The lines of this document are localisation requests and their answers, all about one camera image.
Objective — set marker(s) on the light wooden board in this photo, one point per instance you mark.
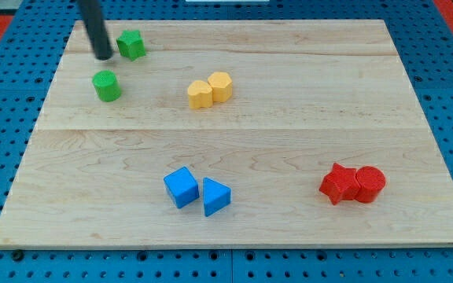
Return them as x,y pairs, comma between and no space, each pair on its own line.
306,94

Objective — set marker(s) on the red star block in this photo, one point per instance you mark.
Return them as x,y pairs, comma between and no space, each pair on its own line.
340,184

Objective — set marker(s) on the yellow heart block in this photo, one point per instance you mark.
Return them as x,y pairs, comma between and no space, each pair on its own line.
199,95

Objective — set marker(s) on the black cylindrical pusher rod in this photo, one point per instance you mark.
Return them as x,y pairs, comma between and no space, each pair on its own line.
94,22

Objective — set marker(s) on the green cylinder block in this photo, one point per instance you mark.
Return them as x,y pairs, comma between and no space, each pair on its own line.
106,86

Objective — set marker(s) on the blue cube block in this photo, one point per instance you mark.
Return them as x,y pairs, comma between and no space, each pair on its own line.
181,187

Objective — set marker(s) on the blue triangle block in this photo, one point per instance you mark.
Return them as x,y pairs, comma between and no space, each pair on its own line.
215,196

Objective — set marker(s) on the green star block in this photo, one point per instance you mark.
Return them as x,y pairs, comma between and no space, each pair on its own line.
131,45

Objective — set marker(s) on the yellow hexagon block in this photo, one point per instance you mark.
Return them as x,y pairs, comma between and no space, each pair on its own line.
222,86

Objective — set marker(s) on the red cylinder block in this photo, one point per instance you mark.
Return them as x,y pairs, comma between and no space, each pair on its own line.
372,181

